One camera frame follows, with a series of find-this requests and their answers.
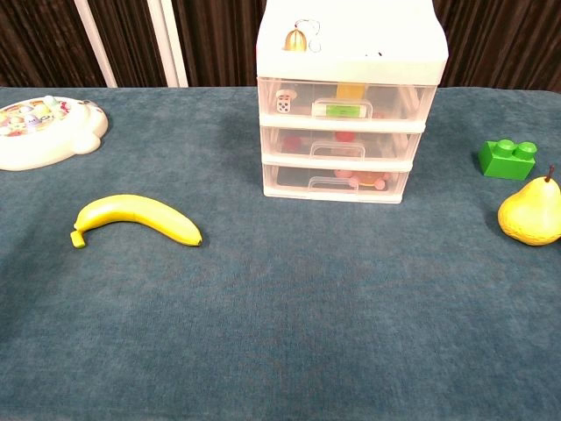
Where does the green building block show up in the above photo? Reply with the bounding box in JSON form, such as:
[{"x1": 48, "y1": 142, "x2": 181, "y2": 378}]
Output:
[{"x1": 478, "y1": 139, "x2": 538, "y2": 182}]

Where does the brass bell with string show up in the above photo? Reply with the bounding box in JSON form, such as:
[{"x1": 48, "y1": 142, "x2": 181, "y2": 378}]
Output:
[{"x1": 283, "y1": 18, "x2": 323, "y2": 54}]

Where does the clear drawer with glue stick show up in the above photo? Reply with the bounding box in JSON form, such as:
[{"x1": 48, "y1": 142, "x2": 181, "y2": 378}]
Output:
[{"x1": 257, "y1": 76, "x2": 438, "y2": 124}]

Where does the white fishing game toy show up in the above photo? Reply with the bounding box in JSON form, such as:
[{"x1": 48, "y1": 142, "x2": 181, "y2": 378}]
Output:
[{"x1": 0, "y1": 95, "x2": 110, "y2": 171}]

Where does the dark brown pleated curtain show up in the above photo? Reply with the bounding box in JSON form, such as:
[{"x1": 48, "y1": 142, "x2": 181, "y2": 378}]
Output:
[{"x1": 0, "y1": 0, "x2": 561, "y2": 92}]

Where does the pink bead toy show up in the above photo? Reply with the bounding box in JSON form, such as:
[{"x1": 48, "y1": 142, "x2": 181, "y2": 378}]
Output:
[{"x1": 335, "y1": 169, "x2": 390, "y2": 190}]

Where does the yellow cube block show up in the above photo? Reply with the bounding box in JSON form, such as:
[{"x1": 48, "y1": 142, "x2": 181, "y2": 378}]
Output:
[{"x1": 336, "y1": 82, "x2": 367, "y2": 100}]

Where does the blue velvet tablecloth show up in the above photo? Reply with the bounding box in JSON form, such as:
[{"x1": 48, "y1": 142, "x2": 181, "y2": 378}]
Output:
[{"x1": 0, "y1": 86, "x2": 561, "y2": 421}]

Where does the yellow toy pear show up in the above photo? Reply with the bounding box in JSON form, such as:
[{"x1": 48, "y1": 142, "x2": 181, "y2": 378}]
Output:
[{"x1": 497, "y1": 165, "x2": 561, "y2": 246}]

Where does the clear drawer with red toys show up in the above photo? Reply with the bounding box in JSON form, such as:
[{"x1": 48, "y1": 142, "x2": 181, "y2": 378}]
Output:
[{"x1": 260, "y1": 125, "x2": 423, "y2": 162}]

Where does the yellow toy banana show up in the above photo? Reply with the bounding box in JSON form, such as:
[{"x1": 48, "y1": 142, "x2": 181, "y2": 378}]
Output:
[{"x1": 69, "y1": 194, "x2": 203, "y2": 250}]

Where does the white green glue stick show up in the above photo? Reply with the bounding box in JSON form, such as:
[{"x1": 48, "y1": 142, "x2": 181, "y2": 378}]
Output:
[{"x1": 313, "y1": 101, "x2": 372, "y2": 118}]

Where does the white plastic drawer unit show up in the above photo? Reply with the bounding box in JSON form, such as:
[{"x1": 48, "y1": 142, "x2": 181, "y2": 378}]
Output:
[{"x1": 256, "y1": 0, "x2": 450, "y2": 205}]

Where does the white frame post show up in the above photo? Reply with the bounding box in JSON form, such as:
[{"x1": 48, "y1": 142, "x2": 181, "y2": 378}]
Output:
[
  {"x1": 73, "y1": 0, "x2": 118, "y2": 88},
  {"x1": 146, "y1": 0, "x2": 189, "y2": 88}
]

